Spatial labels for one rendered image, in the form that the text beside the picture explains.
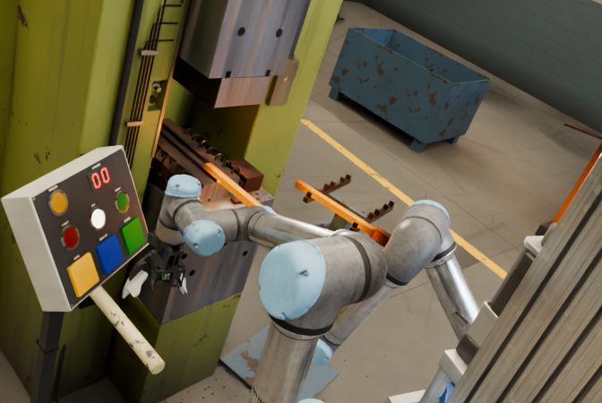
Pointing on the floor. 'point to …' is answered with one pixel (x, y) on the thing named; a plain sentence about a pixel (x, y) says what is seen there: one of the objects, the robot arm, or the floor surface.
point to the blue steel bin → (408, 84)
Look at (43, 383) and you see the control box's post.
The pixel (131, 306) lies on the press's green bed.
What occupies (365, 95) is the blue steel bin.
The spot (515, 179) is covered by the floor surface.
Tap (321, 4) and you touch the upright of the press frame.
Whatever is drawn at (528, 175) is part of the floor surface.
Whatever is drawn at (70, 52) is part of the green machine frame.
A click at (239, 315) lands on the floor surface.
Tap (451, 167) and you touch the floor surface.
